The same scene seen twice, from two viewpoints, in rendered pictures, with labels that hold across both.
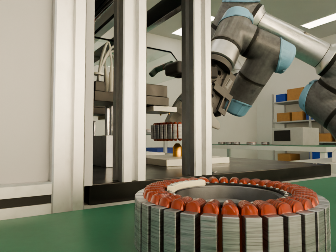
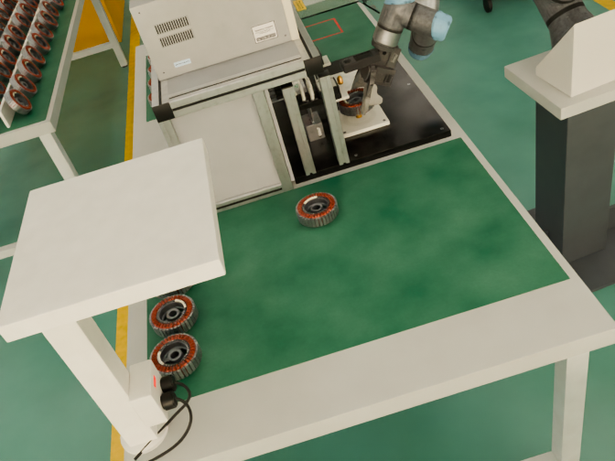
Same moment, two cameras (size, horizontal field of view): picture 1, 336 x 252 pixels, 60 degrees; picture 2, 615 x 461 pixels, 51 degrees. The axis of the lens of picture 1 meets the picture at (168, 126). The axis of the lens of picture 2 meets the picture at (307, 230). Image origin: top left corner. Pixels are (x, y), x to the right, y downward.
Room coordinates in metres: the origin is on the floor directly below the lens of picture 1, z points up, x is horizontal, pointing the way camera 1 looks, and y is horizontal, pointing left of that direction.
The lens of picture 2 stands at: (-0.97, -0.72, 1.81)
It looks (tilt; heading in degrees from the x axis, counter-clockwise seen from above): 40 degrees down; 32
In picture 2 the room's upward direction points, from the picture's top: 17 degrees counter-clockwise
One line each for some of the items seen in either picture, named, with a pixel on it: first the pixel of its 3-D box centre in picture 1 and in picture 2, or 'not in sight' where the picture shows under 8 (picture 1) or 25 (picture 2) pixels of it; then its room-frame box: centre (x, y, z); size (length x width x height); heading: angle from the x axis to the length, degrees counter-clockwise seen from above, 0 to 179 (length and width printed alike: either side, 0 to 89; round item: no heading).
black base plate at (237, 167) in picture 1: (143, 163); (346, 106); (0.70, 0.06, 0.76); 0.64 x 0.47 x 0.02; 33
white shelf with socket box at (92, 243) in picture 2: not in sight; (161, 308); (-0.37, 0.04, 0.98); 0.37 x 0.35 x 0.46; 33
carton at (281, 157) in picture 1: (288, 157); not in sight; (7.43, -3.07, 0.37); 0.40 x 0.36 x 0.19; 123
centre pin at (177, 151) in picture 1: (177, 150); not in sight; (0.61, -0.02, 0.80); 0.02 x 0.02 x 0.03
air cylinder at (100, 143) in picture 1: (112, 150); (313, 125); (0.53, 0.10, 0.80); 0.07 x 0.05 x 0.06; 33
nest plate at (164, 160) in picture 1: (177, 159); (359, 118); (0.61, -0.02, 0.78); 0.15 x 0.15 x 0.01; 33
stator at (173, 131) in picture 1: (177, 131); (356, 101); (0.61, -0.02, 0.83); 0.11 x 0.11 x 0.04
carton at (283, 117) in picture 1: (288, 117); not in sight; (7.43, -3.07, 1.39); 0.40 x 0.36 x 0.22; 124
